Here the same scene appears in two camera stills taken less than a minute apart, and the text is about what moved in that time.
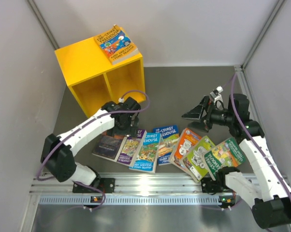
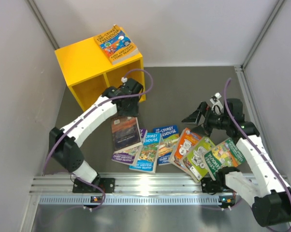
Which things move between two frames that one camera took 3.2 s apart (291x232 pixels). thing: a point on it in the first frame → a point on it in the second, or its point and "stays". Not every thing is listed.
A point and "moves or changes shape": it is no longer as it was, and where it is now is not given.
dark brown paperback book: (109, 147) moves or changes shape
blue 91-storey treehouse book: (169, 136) stays
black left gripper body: (126, 129) → (132, 109)
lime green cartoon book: (195, 158) stays
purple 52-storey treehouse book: (131, 147) stays
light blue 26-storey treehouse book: (146, 160) stays
